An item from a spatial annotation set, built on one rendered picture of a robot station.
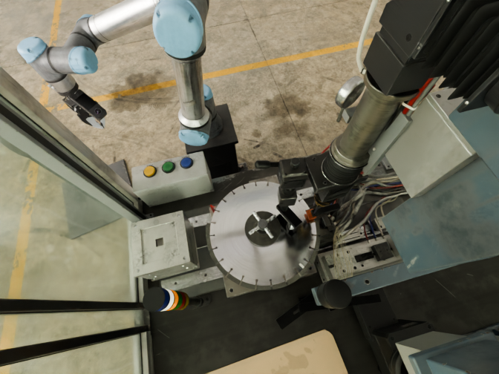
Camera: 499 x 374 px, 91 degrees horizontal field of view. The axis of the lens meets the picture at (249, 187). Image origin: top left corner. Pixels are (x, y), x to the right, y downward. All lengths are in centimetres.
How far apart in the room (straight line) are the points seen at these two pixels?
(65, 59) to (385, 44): 85
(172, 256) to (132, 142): 165
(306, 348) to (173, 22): 99
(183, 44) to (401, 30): 52
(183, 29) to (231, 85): 188
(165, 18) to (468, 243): 70
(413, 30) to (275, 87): 225
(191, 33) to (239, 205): 49
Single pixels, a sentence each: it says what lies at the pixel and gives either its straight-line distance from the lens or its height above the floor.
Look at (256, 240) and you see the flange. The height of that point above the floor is 96.
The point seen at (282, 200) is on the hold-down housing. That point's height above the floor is 112.
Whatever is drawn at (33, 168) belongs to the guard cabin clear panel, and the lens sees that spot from 70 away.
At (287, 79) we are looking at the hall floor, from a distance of 261.
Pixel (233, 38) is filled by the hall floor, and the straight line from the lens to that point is 312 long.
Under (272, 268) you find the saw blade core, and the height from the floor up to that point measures 95.
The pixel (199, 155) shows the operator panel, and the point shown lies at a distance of 98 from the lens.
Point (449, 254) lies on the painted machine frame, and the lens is 45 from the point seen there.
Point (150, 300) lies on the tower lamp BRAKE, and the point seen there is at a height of 116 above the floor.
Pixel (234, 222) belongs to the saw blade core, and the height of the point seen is 95.
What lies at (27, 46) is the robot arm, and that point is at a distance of 103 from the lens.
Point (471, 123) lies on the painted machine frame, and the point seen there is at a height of 149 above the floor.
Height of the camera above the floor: 170
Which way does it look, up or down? 64 degrees down
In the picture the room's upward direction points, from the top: 5 degrees counter-clockwise
